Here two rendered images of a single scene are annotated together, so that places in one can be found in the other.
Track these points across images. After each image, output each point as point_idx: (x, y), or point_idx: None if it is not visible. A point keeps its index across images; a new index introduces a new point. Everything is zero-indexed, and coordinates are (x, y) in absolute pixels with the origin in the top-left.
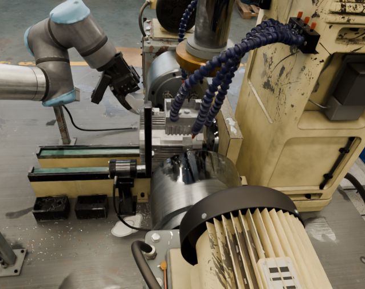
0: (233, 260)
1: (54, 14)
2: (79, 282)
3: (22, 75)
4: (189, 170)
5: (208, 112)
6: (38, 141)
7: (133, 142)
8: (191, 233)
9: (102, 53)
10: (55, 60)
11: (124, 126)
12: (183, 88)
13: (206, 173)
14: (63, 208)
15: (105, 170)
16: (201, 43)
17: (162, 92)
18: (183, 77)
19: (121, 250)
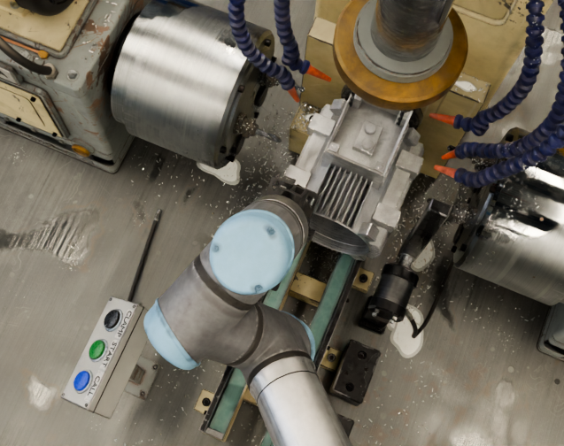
0: None
1: (266, 285)
2: (472, 432)
3: (317, 393)
4: (540, 205)
5: (489, 121)
6: (100, 435)
7: (202, 236)
8: None
9: (305, 228)
10: (263, 323)
11: (137, 235)
12: (544, 159)
13: (559, 187)
14: (350, 420)
15: (323, 323)
16: (422, 55)
17: (232, 130)
18: (288, 83)
19: (445, 354)
